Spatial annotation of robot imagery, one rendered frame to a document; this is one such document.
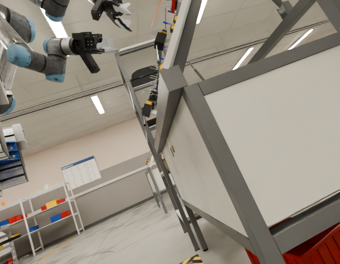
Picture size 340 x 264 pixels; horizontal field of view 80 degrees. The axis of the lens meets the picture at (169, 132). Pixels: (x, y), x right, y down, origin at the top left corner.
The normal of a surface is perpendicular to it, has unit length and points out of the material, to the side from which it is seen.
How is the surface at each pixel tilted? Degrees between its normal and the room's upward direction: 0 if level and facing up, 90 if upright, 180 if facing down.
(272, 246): 90
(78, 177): 90
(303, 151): 90
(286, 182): 90
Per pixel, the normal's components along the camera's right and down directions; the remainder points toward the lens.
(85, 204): 0.15, -0.26
